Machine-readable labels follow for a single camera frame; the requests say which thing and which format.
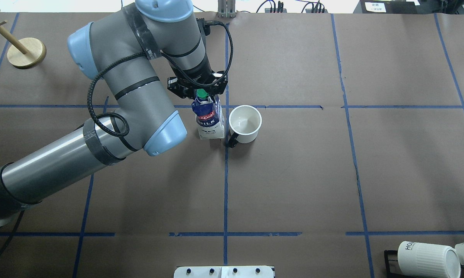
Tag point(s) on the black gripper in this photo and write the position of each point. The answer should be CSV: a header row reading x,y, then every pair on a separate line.
x,y
197,72

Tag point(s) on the blue white milk carton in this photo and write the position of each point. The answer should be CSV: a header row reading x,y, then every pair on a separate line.
x,y
209,117

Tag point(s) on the white mug black handle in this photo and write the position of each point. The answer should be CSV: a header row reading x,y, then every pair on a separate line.
x,y
245,122

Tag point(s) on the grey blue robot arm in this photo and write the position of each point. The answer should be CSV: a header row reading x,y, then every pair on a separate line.
x,y
133,58

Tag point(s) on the white ribbed cup lying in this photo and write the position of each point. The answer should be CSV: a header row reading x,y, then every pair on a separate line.
x,y
425,260

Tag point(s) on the black power connector left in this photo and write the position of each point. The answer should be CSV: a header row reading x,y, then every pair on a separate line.
x,y
276,7

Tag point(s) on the black power connector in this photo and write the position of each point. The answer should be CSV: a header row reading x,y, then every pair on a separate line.
x,y
276,7
314,8

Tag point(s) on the black power connector right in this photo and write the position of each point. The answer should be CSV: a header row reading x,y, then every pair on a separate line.
x,y
314,8

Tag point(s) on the wooden mug tree stand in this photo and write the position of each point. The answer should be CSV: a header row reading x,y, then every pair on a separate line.
x,y
23,53

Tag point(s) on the black box with label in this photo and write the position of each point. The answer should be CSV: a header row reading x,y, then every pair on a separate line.
x,y
397,7

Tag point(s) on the black tray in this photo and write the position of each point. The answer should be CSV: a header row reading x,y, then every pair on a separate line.
x,y
389,273

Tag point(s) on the metal post mount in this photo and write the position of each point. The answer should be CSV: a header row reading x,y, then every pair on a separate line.
x,y
226,9

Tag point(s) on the white bracket with bolts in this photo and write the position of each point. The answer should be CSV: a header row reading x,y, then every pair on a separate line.
x,y
251,271

